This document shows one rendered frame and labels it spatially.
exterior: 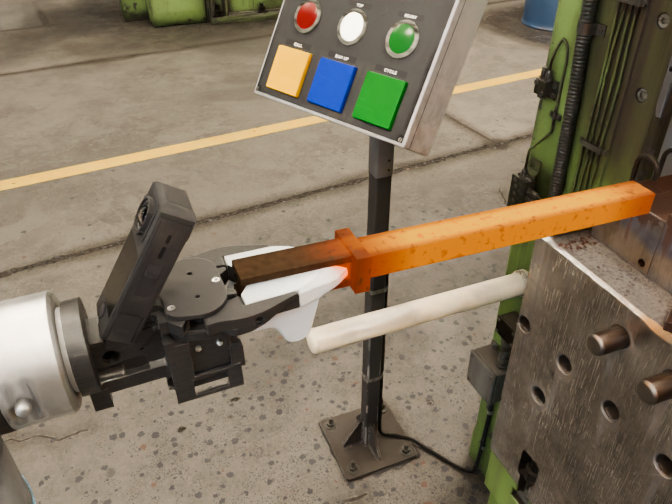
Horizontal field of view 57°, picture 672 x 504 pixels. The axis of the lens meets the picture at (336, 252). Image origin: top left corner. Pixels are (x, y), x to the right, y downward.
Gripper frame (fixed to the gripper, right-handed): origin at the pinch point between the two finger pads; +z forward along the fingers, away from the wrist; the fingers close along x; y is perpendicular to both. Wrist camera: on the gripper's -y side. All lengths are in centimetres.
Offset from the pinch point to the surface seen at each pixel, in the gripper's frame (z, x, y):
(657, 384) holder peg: 32.4, 9.2, 18.9
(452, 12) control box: 36, -41, -6
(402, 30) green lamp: 31, -46, -3
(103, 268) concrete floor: -25, -166, 106
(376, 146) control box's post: 32, -56, 20
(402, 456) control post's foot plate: 38, -49, 106
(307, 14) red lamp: 22, -64, -2
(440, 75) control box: 34, -40, 2
